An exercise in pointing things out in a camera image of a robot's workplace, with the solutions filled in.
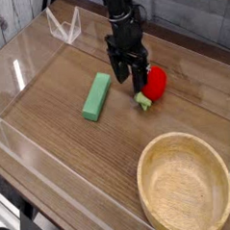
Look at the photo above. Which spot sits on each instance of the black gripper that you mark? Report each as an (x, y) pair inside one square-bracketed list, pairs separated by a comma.
[(124, 47)]

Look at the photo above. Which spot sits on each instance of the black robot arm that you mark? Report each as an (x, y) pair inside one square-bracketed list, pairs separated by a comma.
[(119, 9)]

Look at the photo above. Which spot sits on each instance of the clear acrylic enclosure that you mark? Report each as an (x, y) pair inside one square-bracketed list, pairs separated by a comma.
[(82, 174)]

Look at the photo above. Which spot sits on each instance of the grey metal table frame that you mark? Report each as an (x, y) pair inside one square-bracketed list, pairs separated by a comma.
[(17, 213)]

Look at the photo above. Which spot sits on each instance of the green foam block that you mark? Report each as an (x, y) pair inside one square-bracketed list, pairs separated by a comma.
[(96, 97)]

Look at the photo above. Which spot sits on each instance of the red plush strawberry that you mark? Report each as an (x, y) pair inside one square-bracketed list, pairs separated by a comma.
[(154, 89)]

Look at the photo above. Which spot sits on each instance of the wooden bowl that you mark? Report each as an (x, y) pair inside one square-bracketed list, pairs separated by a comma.
[(183, 184)]

